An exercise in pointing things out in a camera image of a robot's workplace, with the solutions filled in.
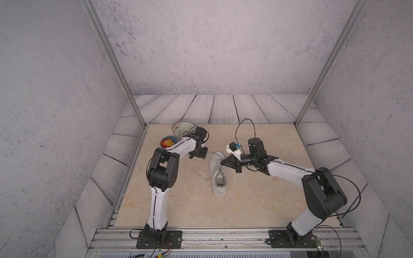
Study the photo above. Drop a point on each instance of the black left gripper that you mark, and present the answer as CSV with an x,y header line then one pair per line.
x,y
203,155

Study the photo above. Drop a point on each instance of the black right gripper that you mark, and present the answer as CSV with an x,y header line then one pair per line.
x,y
232,162

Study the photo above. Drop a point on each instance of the white shoelace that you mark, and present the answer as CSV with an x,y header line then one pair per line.
x,y
206,175

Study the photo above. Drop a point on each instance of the white sneaker shoe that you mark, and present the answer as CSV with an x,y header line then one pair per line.
x,y
218,176

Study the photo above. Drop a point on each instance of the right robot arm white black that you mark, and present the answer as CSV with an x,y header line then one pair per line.
x,y
323,195

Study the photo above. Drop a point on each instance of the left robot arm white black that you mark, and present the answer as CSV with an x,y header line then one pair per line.
x,y
162,171

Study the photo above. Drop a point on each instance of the blue ceramic bowl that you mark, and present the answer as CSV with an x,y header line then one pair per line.
x,y
176,140

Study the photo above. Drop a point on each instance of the red yellow snack packet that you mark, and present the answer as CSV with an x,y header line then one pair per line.
x,y
166,143

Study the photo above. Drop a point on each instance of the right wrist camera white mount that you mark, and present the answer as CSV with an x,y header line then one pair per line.
x,y
235,150

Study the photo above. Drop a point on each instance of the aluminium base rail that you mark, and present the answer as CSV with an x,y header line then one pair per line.
x,y
324,242

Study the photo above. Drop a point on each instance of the left aluminium frame post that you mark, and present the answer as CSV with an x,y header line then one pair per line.
x,y
103,39

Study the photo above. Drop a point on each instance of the aluminium frame post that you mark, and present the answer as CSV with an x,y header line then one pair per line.
x,y
333,56
103,39

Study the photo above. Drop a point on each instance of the right aluminium frame post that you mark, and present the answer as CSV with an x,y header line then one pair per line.
x,y
333,56

